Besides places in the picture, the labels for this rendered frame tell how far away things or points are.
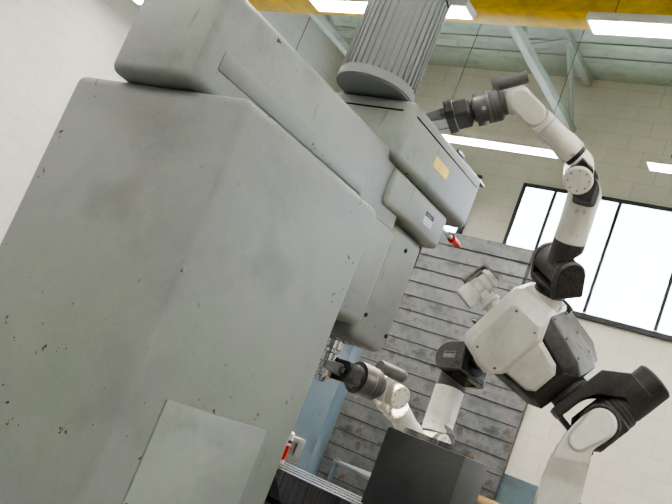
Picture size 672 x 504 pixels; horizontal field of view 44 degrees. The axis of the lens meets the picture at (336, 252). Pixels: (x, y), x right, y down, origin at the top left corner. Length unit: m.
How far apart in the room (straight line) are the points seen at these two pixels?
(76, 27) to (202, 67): 8.05
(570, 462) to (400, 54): 1.17
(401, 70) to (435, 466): 0.93
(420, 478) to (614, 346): 7.97
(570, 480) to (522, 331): 0.42
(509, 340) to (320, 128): 0.93
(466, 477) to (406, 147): 0.78
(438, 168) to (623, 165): 8.49
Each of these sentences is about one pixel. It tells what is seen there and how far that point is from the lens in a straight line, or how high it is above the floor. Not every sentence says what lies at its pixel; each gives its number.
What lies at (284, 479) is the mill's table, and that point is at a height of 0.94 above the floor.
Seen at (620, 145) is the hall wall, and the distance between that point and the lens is 10.73.
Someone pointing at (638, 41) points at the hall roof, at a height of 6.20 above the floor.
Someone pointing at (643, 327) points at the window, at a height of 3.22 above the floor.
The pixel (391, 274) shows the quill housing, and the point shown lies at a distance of 2.13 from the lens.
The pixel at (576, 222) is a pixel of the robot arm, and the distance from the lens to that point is 2.34.
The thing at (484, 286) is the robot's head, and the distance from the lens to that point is 2.48.
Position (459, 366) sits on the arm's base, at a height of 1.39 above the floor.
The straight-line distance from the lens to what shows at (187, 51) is 1.52.
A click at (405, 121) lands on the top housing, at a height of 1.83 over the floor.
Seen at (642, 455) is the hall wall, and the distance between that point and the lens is 9.55.
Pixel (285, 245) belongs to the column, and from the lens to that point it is 1.54.
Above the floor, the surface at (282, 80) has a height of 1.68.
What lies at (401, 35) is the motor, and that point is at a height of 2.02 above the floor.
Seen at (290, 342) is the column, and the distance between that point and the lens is 1.63.
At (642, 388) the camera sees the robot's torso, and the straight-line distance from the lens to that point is 2.44.
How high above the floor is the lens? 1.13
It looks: 10 degrees up
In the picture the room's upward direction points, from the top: 22 degrees clockwise
